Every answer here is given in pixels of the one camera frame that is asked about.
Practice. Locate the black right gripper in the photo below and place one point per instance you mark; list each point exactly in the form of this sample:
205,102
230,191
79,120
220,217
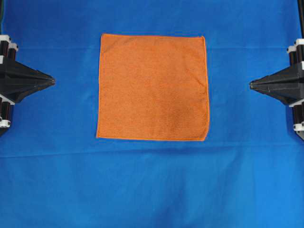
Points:
287,85

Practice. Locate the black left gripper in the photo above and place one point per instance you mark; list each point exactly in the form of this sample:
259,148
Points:
14,91

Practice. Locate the orange microfiber towel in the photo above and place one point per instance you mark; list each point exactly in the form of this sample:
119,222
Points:
153,88

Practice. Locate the blue table cloth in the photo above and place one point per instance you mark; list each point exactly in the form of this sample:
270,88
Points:
247,173

